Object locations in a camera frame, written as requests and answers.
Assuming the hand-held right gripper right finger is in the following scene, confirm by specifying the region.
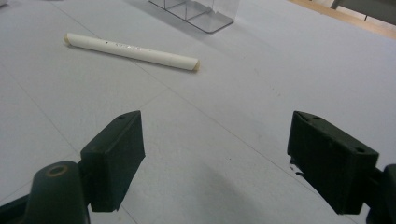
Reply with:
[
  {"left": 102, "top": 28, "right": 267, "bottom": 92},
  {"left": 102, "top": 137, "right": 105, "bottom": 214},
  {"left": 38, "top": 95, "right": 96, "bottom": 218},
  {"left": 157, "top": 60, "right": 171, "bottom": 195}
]
[{"left": 287, "top": 110, "right": 380, "bottom": 216}]

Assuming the white table cover sheet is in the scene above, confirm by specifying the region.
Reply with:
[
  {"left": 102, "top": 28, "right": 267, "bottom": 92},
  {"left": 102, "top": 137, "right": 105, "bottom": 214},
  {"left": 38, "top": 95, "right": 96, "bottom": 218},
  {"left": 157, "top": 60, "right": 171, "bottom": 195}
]
[{"left": 0, "top": 0, "right": 396, "bottom": 224}]

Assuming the wooden table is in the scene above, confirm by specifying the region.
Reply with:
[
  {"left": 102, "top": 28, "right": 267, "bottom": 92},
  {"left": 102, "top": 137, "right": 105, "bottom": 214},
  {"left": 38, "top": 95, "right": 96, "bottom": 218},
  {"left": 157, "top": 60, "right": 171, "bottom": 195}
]
[{"left": 288, "top": 0, "right": 396, "bottom": 41}]

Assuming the white pen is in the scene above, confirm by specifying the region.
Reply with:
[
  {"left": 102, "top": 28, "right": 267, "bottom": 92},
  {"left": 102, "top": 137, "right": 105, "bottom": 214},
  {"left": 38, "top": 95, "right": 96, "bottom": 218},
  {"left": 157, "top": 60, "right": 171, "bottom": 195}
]
[{"left": 64, "top": 32, "right": 201, "bottom": 73}]

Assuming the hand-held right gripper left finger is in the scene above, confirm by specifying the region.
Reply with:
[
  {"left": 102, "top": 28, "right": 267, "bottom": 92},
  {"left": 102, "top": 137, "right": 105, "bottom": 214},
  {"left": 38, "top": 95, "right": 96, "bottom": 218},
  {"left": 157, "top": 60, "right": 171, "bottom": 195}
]
[{"left": 78, "top": 110, "right": 147, "bottom": 213}]

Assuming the clear acrylic organizer box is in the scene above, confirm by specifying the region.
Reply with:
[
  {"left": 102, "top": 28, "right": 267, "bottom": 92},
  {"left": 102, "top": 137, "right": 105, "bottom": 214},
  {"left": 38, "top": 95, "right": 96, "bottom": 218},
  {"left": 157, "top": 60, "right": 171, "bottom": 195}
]
[{"left": 148, "top": 0, "right": 241, "bottom": 35}]

